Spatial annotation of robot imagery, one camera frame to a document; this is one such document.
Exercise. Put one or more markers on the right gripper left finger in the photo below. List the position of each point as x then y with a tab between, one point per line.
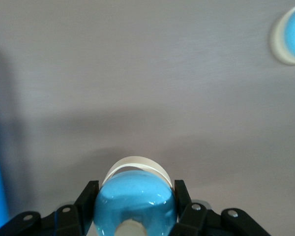
71	216

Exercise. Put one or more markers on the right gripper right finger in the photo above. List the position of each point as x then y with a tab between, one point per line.
199	218

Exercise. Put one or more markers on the table cover mat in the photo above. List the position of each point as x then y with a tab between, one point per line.
137	73

